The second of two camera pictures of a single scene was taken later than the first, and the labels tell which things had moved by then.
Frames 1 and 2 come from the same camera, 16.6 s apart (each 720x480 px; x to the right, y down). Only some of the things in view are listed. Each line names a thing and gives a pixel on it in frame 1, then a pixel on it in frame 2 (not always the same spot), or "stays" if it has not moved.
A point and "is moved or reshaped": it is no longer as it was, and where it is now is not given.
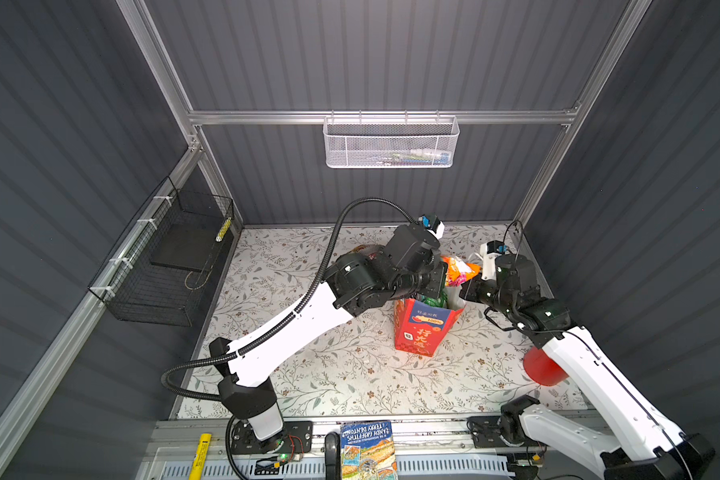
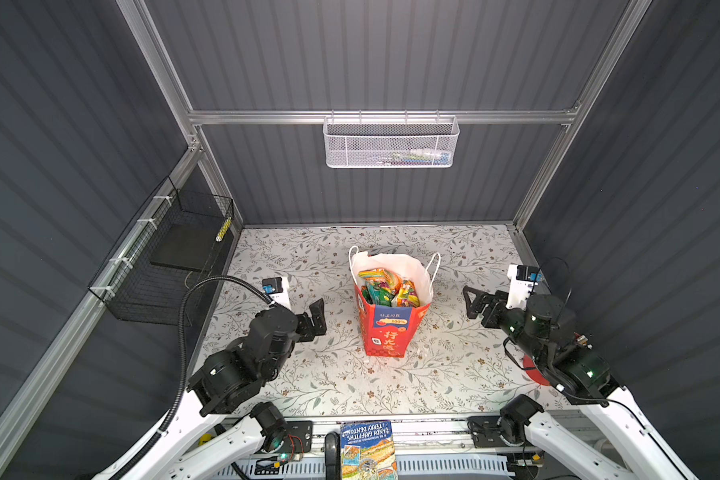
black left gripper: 431,285 → 307,331
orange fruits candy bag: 370,249 is moved or reshaped
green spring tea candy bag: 440,301 is moved or reshaped
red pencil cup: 542,369 stays
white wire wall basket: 385,142 stays
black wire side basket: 150,275 stays
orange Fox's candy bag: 459,271 is moved or reshaped
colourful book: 367,451 stays
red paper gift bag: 419,327 is moved or reshaped
